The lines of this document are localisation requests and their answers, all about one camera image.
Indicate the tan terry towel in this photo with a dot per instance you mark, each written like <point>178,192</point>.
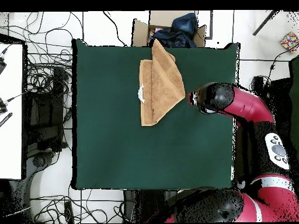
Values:
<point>163,81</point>

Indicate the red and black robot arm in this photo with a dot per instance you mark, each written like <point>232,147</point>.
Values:
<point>247,105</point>

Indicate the dark blue clothing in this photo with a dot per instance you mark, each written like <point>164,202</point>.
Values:
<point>177,35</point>

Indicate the brown cardboard box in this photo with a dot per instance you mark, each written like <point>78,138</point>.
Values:
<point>140,32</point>

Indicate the black chair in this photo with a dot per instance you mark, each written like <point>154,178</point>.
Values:
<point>44,112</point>
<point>281,93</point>

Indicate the dark green table cloth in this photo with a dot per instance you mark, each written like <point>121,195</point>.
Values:
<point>105,140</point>

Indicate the green covered side table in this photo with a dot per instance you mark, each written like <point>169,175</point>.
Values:
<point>294,93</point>

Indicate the black rod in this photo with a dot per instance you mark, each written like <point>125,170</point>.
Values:
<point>264,23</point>

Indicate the colourful patterned box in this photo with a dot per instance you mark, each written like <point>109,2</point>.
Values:
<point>289,41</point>

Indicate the black power strip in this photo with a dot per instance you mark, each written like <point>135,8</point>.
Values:
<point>68,211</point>

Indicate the white desk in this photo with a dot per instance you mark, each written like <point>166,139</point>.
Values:
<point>11,116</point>

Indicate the black device on desk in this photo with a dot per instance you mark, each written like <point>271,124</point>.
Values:
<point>1,65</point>
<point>2,107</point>

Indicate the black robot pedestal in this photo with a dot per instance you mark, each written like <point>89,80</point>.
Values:
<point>149,205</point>

